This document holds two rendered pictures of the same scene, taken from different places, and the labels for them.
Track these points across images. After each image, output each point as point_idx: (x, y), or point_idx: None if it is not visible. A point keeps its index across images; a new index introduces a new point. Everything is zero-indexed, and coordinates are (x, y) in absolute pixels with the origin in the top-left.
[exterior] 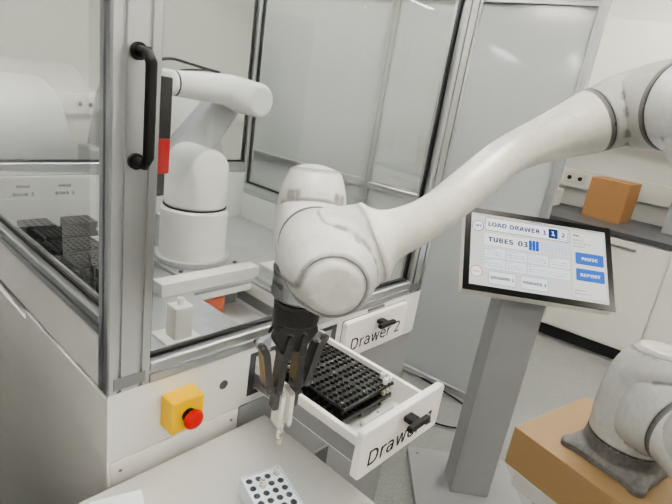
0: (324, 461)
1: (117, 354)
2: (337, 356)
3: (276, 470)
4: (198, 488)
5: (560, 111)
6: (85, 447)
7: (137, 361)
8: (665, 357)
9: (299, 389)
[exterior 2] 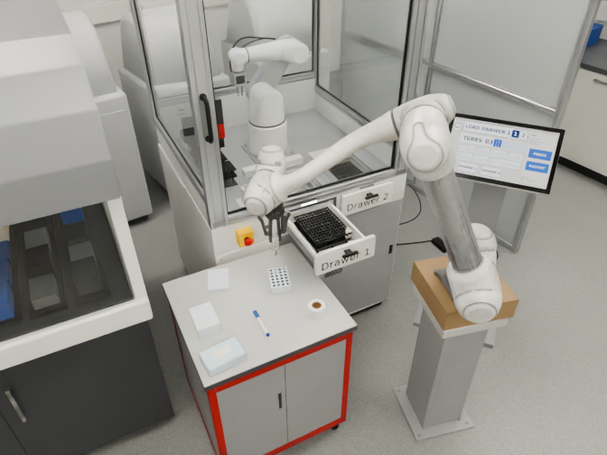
0: (340, 269)
1: (212, 213)
2: (329, 216)
3: (283, 267)
4: (251, 271)
5: (375, 123)
6: (209, 248)
7: (221, 216)
8: None
9: (280, 235)
